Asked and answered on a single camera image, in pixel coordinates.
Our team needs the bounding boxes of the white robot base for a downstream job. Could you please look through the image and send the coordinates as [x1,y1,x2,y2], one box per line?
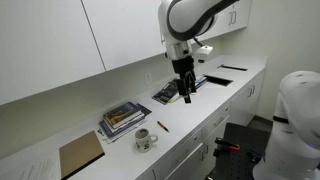
[253,71,320,180]

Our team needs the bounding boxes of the white upper cabinets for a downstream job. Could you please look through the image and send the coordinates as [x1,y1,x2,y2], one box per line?
[0,0,253,107]

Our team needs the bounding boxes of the black perforated cart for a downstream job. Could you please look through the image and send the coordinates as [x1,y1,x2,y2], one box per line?
[205,122,272,180]

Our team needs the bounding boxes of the dark books near opening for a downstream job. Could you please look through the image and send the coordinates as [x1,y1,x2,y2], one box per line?
[153,75,207,105]

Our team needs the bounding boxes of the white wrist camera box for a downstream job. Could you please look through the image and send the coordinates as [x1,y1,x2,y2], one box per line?
[194,45,213,63]

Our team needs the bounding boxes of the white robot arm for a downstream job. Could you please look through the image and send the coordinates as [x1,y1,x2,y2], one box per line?
[158,0,238,103]

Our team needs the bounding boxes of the wall power outlet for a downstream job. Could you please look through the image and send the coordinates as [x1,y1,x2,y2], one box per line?
[145,73,152,84]

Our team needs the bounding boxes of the white lower cabinet drawers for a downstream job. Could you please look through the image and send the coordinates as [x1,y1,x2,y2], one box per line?
[139,73,264,180]

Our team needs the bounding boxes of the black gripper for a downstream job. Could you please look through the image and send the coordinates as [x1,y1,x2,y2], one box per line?
[172,56,196,104]

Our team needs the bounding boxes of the orange black pen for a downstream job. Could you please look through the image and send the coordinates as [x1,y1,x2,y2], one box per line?
[157,121,169,133]

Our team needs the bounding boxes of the stack of books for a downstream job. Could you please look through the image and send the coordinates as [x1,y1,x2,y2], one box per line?
[99,102,151,144]

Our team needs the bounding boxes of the orange black clamp tool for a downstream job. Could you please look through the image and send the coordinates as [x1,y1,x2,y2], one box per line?
[213,137,240,157]

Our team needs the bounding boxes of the white printed mug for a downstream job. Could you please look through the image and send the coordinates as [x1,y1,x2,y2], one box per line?
[135,128,158,153]

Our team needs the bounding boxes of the brown cardboard sheet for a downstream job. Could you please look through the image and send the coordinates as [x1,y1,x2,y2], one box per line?
[59,131,105,180]

